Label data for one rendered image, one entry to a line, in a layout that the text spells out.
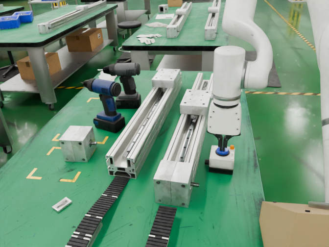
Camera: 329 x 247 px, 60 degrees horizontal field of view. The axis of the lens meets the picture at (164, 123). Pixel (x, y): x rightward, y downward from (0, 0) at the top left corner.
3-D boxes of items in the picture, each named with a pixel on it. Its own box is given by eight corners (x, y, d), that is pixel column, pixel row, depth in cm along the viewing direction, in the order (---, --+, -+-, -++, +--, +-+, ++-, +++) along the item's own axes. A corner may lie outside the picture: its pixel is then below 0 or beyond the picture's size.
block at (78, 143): (93, 162, 104) (89, 141, 99) (64, 161, 105) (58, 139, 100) (102, 147, 112) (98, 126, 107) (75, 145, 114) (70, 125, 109)
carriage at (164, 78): (174, 93, 139) (173, 80, 136) (152, 92, 142) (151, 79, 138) (180, 81, 153) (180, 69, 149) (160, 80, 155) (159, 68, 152)
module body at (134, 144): (136, 179, 95) (133, 159, 91) (108, 175, 97) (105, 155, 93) (181, 86, 162) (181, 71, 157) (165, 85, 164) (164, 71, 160)
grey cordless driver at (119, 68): (142, 109, 139) (138, 65, 128) (102, 109, 140) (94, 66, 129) (143, 102, 146) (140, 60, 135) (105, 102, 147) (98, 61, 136)
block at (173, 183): (196, 209, 82) (197, 184, 78) (155, 203, 85) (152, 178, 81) (200, 187, 90) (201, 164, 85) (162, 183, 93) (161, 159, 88)
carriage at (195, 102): (206, 121, 114) (207, 106, 111) (179, 119, 117) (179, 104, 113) (211, 104, 127) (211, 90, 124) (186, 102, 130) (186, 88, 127)
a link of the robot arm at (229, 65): (246, 88, 86) (215, 85, 89) (250, 44, 80) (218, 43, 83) (242, 100, 80) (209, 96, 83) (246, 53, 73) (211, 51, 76)
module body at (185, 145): (193, 186, 90) (193, 165, 86) (162, 183, 93) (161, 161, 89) (216, 87, 157) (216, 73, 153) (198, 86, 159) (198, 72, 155)
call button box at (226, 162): (232, 175, 94) (234, 160, 91) (203, 171, 97) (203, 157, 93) (233, 160, 101) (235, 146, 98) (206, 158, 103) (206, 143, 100)
